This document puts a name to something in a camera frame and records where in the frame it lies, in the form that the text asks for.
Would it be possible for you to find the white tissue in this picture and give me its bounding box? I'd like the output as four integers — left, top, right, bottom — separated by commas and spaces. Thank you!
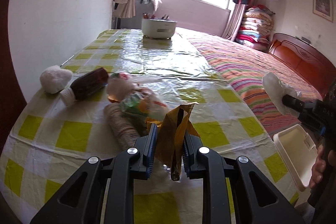
262, 72, 302, 118

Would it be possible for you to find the white plastic trash bin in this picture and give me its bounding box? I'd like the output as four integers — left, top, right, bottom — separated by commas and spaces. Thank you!
273, 124, 317, 192

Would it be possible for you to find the golden brown foil wrapper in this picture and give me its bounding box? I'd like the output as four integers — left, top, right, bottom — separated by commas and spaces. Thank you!
146, 102, 199, 181

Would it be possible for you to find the brown paper cup stack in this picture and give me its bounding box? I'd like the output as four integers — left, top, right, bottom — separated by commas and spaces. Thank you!
104, 102, 140, 150

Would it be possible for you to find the plastic snack bag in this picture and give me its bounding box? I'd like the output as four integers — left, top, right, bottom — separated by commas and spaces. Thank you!
106, 72, 169, 121

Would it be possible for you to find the dark brown bottle white cap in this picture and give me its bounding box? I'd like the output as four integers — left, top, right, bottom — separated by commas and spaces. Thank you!
60, 67, 109, 106

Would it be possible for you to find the white fluffy plush ball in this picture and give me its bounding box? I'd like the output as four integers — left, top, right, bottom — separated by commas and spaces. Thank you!
39, 65, 73, 94

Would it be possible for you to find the person's right hand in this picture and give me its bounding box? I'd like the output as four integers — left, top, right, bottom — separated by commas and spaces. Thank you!
309, 145, 335, 189

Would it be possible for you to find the red wooden headboard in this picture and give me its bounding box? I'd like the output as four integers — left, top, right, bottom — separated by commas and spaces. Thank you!
268, 33, 335, 98

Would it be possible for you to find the yellow checkered tablecloth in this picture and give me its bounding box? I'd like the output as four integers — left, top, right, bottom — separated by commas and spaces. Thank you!
1, 30, 298, 223

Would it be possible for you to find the striped pink bed cover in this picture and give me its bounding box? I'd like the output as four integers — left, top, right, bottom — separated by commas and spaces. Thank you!
177, 27, 322, 136

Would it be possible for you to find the stack of folded quilts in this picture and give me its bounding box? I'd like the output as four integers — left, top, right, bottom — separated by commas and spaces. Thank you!
235, 5, 275, 52

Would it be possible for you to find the pink striped right curtain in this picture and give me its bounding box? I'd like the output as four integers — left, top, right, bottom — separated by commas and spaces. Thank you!
222, 4, 246, 41

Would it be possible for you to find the white round pot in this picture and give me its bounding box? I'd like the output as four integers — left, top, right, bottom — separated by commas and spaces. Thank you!
141, 19, 177, 39

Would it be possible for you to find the white washing machine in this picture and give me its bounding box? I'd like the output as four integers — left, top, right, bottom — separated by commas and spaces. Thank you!
117, 0, 160, 30

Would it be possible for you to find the framed wall picture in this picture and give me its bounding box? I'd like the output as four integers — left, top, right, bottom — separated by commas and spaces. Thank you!
313, 0, 333, 22

